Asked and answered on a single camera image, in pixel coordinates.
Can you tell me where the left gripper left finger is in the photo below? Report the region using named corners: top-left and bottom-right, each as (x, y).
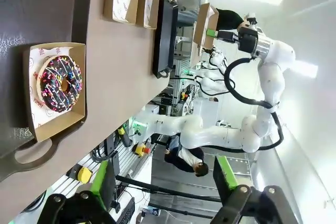
top-left (44, 159), bottom-right (118, 224)

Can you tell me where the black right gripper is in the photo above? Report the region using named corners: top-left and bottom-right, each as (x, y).
top-left (206, 26), bottom-right (259, 53)

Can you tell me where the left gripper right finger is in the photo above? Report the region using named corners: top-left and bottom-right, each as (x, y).
top-left (212, 155), bottom-right (292, 224)

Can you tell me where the chocolate donut with rainbow sprinkles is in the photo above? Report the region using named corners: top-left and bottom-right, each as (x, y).
top-left (34, 55), bottom-right (83, 116)

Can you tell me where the dark brown serving tray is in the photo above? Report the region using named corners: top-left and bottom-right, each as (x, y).
top-left (0, 0), bottom-right (95, 183)

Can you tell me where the dark round background object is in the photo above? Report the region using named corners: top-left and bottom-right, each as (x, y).
top-left (216, 8), bottom-right (245, 31)

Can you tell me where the yellow round button box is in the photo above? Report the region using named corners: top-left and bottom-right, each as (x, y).
top-left (77, 166), bottom-right (92, 184)

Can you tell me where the black keyboard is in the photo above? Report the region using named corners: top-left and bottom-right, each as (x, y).
top-left (121, 197), bottom-right (136, 224)

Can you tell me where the background person dark hair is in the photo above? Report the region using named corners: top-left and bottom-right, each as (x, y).
top-left (164, 136), bottom-right (210, 179)

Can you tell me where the black tripod pole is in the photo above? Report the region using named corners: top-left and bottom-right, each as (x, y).
top-left (115, 175), bottom-right (223, 219)

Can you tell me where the yellow emergency stop red button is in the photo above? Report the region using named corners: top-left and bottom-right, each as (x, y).
top-left (133, 142), bottom-right (152, 157)

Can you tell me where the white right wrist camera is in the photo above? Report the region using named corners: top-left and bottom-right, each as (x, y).
top-left (243, 13), bottom-right (265, 32)

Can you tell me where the black right arm cable sleeve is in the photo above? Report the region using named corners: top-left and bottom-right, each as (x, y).
top-left (224, 57), bottom-right (286, 154)

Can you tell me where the aluminium profile frame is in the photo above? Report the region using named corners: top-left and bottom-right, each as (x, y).
top-left (47, 119), bottom-right (148, 209)

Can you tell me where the black handle controller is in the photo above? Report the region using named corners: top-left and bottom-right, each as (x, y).
top-left (117, 126), bottom-right (133, 147)

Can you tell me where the black tray with loop handles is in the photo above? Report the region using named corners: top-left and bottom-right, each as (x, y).
top-left (152, 0), bottom-right (180, 79)

